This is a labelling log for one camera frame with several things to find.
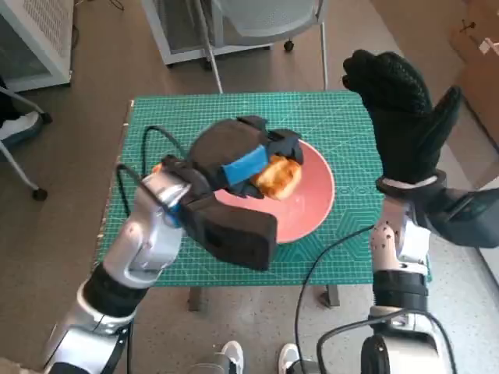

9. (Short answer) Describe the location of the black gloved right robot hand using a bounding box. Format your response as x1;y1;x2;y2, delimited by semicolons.
342;49;464;184

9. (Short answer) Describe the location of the office chair with casters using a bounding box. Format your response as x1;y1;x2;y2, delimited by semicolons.
0;83;54;200

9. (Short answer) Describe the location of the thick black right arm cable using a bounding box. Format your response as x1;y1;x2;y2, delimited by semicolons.
317;309;458;374

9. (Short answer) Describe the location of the grey right robot leg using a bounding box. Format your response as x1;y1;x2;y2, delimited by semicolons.
290;358;332;374

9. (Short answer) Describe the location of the white cabinet edge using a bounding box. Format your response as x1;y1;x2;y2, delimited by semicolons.
477;245;499;285

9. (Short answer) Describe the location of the white shoe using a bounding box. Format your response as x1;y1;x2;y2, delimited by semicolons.
221;340;246;374
278;343;304;374

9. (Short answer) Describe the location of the white perforated cabinet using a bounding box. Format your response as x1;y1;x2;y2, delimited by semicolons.
0;0;75;94

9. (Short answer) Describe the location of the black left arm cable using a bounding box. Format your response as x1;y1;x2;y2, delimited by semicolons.
115;124;190;217

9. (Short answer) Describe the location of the beige fabric piece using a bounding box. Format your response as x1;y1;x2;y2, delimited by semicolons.
0;356;24;374

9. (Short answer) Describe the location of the white glass-door cabinet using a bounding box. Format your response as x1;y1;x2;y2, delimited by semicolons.
140;0;274;65

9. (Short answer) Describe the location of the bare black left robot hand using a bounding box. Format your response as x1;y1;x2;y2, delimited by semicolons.
161;115;306;200

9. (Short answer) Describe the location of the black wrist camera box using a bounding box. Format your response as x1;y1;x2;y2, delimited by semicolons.
179;193;278;273
409;186;499;249

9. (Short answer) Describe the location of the green cutting mat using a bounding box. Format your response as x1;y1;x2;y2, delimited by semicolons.
93;90;433;288

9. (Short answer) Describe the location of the striped orange toy bread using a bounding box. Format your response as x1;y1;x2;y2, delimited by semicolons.
252;155;304;201

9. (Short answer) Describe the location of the pink bowl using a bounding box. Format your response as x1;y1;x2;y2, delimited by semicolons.
213;138;336;245

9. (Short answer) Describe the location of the grey robot leg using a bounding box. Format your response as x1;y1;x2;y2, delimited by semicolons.
193;352;231;374
290;358;332;374

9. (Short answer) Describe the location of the grey left robot leg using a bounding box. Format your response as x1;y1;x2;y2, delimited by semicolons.
193;352;231;374

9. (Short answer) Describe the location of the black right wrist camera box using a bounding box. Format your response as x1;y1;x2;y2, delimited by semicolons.
409;186;499;249

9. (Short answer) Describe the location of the grey mesh chair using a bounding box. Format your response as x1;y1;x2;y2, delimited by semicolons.
196;0;331;94

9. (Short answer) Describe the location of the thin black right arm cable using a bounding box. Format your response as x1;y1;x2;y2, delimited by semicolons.
295;225;377;374

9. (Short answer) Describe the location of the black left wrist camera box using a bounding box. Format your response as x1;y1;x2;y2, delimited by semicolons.
179;193;278;273

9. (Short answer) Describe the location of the brown cardboard box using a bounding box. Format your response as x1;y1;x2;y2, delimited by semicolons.
450;17;499;145

